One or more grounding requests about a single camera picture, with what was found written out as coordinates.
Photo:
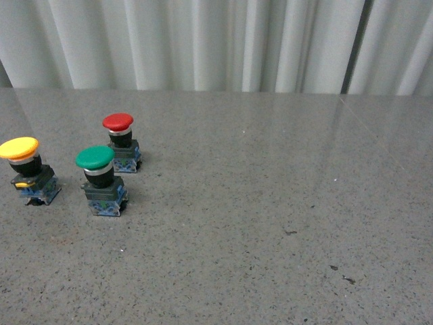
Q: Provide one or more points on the yellow mushroom push button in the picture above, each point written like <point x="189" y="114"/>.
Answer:
<point x="36" y="182"/>

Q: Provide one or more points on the red mushroom push button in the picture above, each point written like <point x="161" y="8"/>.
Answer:
<point x="127" y="155"/>

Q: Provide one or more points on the green mushroom push button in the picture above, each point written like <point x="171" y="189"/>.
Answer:
<point x="106" y="193"/>

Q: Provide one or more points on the white pleated curtain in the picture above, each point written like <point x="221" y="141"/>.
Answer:
<point x="347" y="47"/>

